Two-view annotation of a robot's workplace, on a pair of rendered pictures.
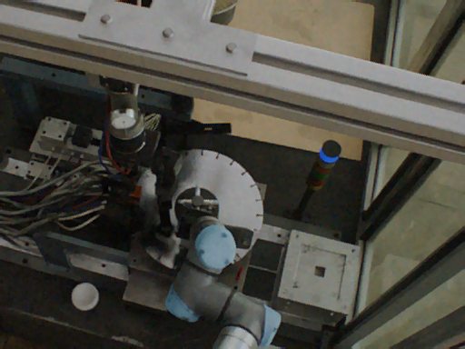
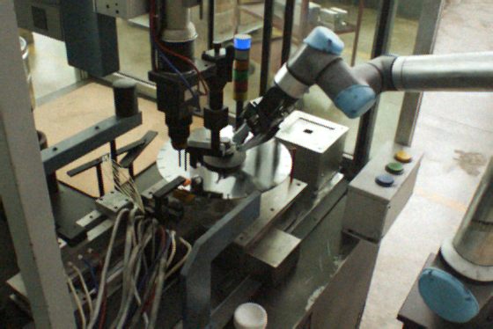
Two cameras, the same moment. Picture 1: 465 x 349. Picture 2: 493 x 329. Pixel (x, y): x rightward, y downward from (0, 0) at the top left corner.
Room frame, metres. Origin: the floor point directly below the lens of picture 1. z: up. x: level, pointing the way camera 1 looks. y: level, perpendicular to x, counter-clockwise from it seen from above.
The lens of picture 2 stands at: (0.19, 0.92, 1.62)
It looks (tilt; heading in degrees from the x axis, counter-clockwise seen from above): 31 degrees down; 292
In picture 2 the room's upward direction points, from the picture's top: 2 degrees clockwise
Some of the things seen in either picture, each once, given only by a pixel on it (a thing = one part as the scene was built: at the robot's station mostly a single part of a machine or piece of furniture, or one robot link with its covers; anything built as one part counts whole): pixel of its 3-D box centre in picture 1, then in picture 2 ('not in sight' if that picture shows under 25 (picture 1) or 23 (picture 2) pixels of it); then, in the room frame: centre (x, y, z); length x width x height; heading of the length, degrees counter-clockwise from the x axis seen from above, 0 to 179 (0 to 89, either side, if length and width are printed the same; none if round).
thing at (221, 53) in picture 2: (166, 173); (216, 87); (0.60, 0.03, 1.17); 0.06 x 0.05 x 0.20; 69
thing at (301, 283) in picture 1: (313, 279); (305, 152); (0.48, -0.37, 0.82); 0.18 x 0.18 x 0.15; 78
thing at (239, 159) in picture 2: (196, 206); (224, 153); (0.61, -0.05, 0.96); 0.11 x 0.11 x 0.03
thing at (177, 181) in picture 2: (121, 190); (172, 197); (0.65, 0.14, 0.95); 0.10 x 0.03 x 0.07; 78
